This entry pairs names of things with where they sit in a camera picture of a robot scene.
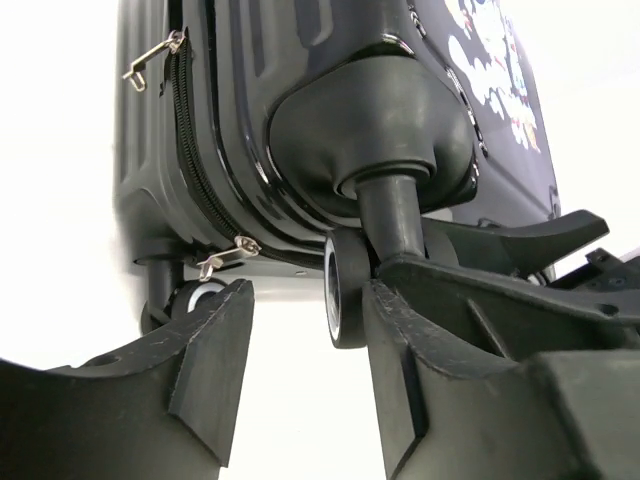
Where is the black kids suitcase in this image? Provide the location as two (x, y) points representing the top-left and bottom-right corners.
(114, 1), (559, 348)

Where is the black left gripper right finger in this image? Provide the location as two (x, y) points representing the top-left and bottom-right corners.
(363, 280), (639, 479)

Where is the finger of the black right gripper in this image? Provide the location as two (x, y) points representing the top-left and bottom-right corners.
(377, 257), (639, 360)
(422, 210), (609, 275)

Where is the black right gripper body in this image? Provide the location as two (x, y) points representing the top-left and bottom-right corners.
(544, 248), (639, 317)

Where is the gold zipper pull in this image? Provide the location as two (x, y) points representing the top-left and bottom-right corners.
(197, 235), (261, 282)
(122, 30), (187, 93)

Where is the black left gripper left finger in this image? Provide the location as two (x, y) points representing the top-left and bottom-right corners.
(1, 280), (254, 479)

